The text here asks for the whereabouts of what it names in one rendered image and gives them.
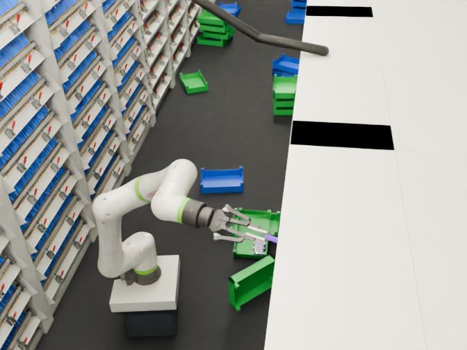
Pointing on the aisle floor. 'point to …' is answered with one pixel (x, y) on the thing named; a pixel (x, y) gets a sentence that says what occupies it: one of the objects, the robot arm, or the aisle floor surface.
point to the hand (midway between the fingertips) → (257, 233)
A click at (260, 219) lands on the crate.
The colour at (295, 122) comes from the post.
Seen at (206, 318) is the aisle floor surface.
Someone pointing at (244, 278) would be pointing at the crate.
